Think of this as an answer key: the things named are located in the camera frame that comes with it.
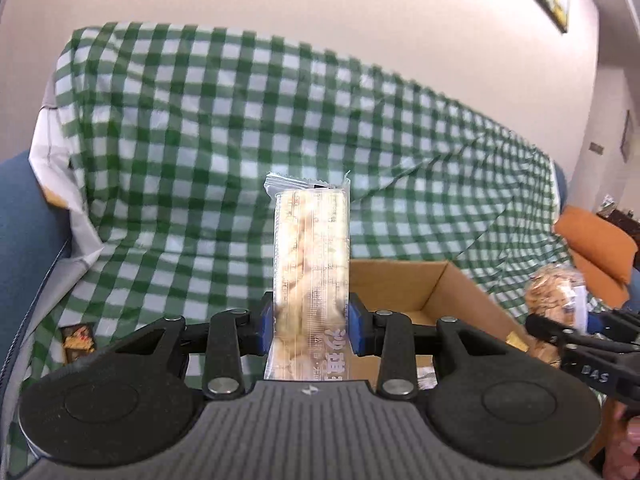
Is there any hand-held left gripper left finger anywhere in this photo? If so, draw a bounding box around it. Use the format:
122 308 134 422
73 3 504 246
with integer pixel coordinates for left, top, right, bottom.
120 294 276 402

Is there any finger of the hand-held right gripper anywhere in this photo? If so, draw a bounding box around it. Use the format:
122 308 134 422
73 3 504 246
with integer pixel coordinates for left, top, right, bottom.
525 313 640 357
589 309 640 342

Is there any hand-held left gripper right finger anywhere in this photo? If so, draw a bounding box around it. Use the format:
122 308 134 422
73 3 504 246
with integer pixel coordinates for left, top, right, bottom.
347 292 496 402

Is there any clear cookie bag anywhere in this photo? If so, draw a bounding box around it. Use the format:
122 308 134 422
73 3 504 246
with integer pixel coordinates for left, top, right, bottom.
524 264 588 368

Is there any small white snack packet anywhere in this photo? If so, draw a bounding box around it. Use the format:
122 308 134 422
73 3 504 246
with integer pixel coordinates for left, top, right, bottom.
416 365 441 391

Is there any brown cardboard box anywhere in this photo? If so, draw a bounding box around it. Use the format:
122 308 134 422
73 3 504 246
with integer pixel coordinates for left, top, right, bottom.
347 259 623 466

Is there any long clear snack packet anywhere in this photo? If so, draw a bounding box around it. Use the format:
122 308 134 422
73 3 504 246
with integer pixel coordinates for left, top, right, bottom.
264 171 352 383

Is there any person's right hand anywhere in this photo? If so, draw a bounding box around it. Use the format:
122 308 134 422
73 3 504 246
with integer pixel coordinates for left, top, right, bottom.
602 401 640 480

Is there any orange cushion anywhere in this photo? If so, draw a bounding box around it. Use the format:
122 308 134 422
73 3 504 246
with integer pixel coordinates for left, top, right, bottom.
552 205 640 308

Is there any dark wooden furniture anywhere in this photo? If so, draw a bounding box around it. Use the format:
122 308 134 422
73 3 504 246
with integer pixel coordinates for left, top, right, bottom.
597 195 640 238

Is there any dark snack packet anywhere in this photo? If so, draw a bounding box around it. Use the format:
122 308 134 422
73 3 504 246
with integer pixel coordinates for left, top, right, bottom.
59 323 97 365

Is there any green white checkered cloth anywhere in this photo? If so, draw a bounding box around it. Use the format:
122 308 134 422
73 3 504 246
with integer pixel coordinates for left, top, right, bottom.
10 21 626 463

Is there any blue sofa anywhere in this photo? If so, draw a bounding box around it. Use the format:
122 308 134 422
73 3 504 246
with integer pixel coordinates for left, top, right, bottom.
0 150 569 480

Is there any white sheet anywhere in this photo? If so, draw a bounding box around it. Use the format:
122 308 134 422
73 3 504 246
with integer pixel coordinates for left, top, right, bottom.
29 105 106 281

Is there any small wall frame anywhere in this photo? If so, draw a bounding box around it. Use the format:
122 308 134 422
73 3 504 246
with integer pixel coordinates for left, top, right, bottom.
620 110 632 163

